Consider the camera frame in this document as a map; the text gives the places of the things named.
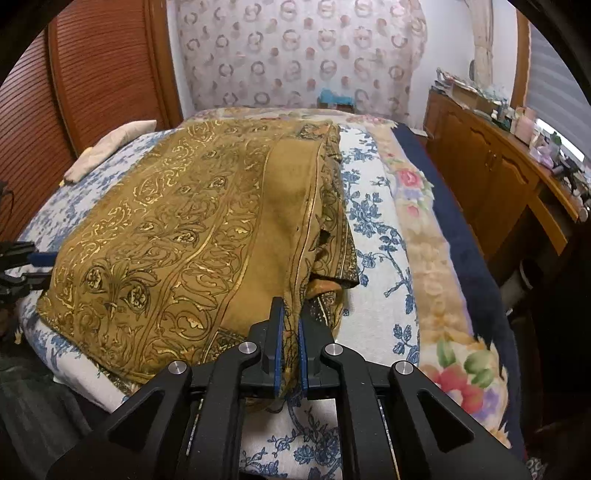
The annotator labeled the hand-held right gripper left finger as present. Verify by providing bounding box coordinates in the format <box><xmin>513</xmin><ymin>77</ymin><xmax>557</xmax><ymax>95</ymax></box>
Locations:
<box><xmin>46</xmin><ymin>296</ymin><xmax>286</xmax><ymax>480</ymax></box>

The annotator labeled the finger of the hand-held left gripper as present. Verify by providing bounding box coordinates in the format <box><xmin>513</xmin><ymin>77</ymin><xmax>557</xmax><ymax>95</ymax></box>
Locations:
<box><xmin>0</xmin><ymin>241</ymin><xmax>56</xmax><ymax>273</ymax></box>
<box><xmin>0</xmin><ymin>272</ymin><xmax>51</xmax><ymax>298</ymax></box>

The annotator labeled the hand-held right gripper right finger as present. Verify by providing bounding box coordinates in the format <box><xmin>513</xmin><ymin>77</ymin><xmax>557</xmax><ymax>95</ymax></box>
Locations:
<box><xmin>298</xmin><ymin>318</ymin><xmax>532</xmax><ymax>480</ymax></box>

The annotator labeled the gold patterned brown garment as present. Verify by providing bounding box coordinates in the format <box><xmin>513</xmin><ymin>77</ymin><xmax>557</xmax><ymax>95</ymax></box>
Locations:
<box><xmin>36</xmin><ymin>117</ymin><xmax>361</xmax><ymax>402</ymax></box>

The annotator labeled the floral printed blanket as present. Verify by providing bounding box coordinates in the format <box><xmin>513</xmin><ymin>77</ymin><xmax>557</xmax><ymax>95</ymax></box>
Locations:
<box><xmin>14</xmin><ymin>107</ymin><xmax>513</xmax><ymax>480</ymax></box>

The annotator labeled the beige pillow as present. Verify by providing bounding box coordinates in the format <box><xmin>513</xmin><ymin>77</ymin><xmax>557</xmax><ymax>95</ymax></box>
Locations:
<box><xmin>62</xmin><ymin>119</ymin><xmax>158</xmax><ymax>182</ymax></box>

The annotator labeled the wooden louvered wardrobe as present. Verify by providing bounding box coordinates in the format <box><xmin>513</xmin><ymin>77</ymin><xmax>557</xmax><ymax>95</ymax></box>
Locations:
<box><xmin>0</xmin><ymin>0</ymin><xmax>185</xmax><ymax>241</ymax></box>

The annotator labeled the navy blue blanket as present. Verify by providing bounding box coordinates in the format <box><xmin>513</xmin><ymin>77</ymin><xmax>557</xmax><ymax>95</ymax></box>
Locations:
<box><xmin>392</xmin><ymin>124</ymin><xmax>527</xmax><ymax>462</ymax></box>

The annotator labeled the white bin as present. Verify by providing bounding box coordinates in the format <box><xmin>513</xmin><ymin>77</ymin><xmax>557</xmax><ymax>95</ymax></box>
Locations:
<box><xmin>501</xmin><ymin>258</ymin><xmax>532</xmax><ymax>305</ymax></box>

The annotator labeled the wooden cabinet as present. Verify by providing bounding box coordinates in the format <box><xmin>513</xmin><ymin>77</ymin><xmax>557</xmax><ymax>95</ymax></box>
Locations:
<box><xmin>424</xmin><ymin>88</ymin><xmax>583</xmax><ymax>278</ymax></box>

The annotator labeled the blue cloth bundle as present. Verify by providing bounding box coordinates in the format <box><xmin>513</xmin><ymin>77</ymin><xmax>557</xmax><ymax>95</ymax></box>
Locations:
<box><xmin>318</xmin><ymin>89</ymin><xmax>356</xmax><ymax>109</ymax></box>

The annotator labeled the assorted small dresser clutter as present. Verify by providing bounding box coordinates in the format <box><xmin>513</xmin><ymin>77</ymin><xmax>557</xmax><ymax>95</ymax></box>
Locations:
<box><xmin>431</xmin><ymin>67</ymin><xmax>591</xmax><ymax>204</ymax></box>

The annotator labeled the cream lace curtain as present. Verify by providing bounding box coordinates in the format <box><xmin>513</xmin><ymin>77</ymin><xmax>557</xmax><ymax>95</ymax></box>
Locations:
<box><xmin>466</xmin><ymin>0</ymin><xmax>497</xmax><ymax>86</ymax></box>

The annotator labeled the ring patterned headboard cover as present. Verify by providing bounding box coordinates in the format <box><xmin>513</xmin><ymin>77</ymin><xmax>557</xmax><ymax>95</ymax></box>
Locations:
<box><xmin>166</xmin><ymin>0</ymin><xmax>428</xmax><ymax>123</ymax></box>

